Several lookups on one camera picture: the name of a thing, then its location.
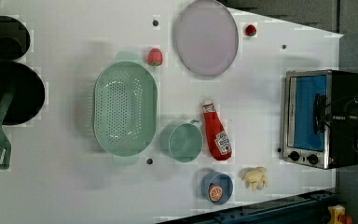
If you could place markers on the black toaster oven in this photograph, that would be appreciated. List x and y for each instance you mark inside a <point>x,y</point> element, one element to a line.
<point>342,119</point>

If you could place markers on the green measuring cup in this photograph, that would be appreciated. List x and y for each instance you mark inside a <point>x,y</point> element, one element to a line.
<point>182,141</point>

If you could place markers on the red ketchup bottle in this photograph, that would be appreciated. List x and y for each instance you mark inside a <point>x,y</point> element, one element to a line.
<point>217,138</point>

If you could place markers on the green perforated colander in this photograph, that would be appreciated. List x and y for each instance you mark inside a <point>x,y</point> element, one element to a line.
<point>125,103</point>

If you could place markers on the large pink strawberry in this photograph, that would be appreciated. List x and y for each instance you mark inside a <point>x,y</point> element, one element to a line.
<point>155,57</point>

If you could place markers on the grey round plate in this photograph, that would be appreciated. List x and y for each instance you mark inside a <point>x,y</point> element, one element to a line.
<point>206,38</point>

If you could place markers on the blue bowl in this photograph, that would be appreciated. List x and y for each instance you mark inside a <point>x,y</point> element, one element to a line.
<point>223,180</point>

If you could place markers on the orange slice toy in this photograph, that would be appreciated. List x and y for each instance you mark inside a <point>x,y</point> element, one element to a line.
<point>215,193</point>

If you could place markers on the yellow peeled banana toy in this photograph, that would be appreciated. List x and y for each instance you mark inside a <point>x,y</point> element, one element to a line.
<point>256,178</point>

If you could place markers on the small red strawberry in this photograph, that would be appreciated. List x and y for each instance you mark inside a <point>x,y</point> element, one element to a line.
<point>250,30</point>

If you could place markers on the large black pan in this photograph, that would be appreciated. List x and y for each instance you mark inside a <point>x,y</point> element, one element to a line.
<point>29,95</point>

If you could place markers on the yellow red emergency button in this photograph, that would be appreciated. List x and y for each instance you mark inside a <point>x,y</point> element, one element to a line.
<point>338,215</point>

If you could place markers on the small black pot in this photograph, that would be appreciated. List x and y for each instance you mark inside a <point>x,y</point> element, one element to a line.
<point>15,39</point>

